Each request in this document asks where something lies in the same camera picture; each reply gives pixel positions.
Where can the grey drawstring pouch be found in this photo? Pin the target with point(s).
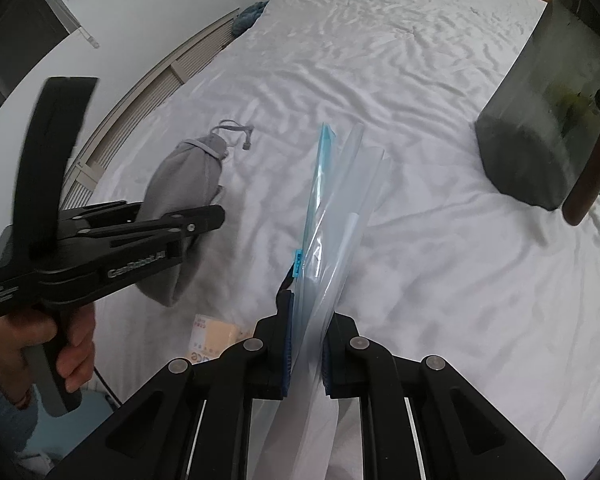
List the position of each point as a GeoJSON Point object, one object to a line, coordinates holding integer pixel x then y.
{"type": "Point", "coordinates": [187, 179]}

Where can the teal knitted cloth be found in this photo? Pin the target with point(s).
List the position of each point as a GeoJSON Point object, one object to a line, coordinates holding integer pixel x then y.
{"type": "Point", "coordinates": [245, 19]}

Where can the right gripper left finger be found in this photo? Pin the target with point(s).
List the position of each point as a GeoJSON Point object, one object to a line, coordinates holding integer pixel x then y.
{"type": "Point", "coordinates": [211, 431]}

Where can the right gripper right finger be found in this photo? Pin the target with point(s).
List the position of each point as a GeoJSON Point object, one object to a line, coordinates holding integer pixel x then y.
{"type": "Point", "coordinates": [392, 397]}

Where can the tissue pack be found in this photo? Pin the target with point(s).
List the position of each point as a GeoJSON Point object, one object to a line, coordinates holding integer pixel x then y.
{"type": "Point", "coordinates": [210, 337]}

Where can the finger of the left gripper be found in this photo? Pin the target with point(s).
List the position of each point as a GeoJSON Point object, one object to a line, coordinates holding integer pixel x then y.
{"type": "Point", "coordinates": [165, 234]}
{"type": "Point", "coordinates": [103, 214]}

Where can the clear plastic zip bag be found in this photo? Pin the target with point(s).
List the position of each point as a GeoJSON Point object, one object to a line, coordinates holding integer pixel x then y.
{"type": "Point", "coordinates": [293, 438]}

